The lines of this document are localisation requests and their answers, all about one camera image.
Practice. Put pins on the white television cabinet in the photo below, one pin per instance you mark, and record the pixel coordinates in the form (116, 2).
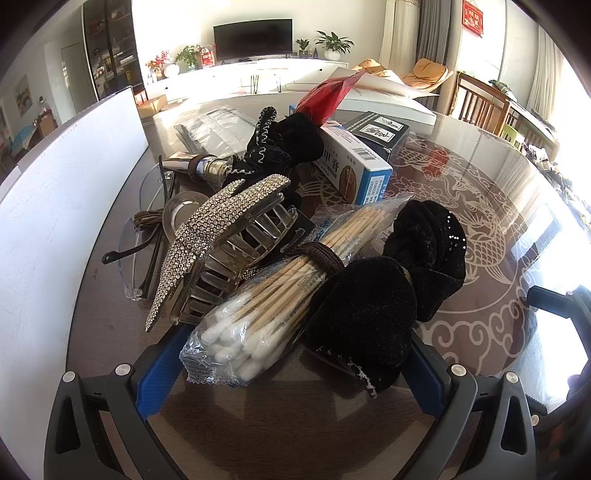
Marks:
(221, 76)

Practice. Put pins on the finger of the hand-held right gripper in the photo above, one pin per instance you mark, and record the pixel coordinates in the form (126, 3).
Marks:
(554, 300)
(568, 415)

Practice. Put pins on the orange lounge chair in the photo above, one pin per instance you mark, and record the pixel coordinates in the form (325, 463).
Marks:
(429, 71)

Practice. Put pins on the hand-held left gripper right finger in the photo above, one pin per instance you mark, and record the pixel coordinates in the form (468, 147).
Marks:
(425, 374)

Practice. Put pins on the cotton swab packet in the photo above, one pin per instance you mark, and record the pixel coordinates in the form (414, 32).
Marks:
(258, 295)

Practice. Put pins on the black scrunchie with white stitching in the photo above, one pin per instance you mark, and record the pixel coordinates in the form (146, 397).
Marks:
(286, 138)

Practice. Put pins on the rhinestone hair claw clip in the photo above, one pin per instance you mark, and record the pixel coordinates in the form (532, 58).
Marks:
(207, 221)

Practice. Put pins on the dark glass display cabinet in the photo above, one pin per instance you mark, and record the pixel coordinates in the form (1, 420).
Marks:
(113, 50)

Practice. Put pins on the blue cloth covered table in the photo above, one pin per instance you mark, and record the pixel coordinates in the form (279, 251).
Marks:
(25, 138)

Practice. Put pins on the black television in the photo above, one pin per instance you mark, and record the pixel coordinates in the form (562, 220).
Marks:
(253, 40)

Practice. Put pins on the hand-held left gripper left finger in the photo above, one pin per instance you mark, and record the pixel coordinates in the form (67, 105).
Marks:
(159, 369)

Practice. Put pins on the clear plastic packet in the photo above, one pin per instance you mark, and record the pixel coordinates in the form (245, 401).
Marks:
(212, 124)

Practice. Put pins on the black rectangular box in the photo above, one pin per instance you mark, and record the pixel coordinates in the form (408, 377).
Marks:
(397, 138)

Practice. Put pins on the red flowers in white vase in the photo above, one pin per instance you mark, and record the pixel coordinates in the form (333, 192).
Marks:
(168, 69)

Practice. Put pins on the red gift box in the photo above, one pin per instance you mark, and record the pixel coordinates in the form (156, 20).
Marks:
(207, 57)

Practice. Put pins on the sheer window curtain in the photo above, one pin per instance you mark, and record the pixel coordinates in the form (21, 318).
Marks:
(547, 74)

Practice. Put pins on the bushy potted plant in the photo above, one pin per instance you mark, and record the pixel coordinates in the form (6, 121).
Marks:
(188, 57)

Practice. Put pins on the white board panel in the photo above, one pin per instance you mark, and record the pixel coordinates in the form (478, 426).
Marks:
(55, 207)

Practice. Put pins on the small potted green plant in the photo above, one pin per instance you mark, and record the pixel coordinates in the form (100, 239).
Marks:
(302, 47)

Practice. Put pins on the framed wall picture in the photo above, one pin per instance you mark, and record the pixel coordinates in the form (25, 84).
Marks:
(23, 94)

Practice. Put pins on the wooden chair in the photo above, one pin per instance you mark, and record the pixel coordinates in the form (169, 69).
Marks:
(480, 104)

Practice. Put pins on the white flat box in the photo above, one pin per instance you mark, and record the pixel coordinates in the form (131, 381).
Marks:
(406, 108)

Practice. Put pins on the white curtain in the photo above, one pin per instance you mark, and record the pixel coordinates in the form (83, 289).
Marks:
(399, 32)

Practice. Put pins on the clear safety glasses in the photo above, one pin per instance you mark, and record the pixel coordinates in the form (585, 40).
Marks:
(138, 249)

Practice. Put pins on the red wall hanging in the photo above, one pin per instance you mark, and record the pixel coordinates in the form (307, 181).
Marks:
(473, 16)

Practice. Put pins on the black velvet hair bow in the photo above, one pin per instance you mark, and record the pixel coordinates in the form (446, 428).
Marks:
(369, 300)

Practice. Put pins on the blue and white carton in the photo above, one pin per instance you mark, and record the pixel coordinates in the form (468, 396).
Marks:
(360, 170)

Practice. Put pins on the grey curtain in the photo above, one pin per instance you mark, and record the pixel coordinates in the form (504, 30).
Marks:
(430, 27)

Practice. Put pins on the red plastic bag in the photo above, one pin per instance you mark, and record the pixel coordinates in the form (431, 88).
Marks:
(323, 94)

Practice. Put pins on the cluttered wooden sideboard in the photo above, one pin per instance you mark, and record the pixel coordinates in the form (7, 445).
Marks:
(540, 129)

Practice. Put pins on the large potted green plant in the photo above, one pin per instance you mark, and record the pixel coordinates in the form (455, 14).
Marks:
(334, 44)

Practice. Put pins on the cardboard box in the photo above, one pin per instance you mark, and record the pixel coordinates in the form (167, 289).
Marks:
(152, 106)

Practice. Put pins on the white door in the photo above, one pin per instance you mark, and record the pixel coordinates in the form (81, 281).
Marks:
(76, 78)

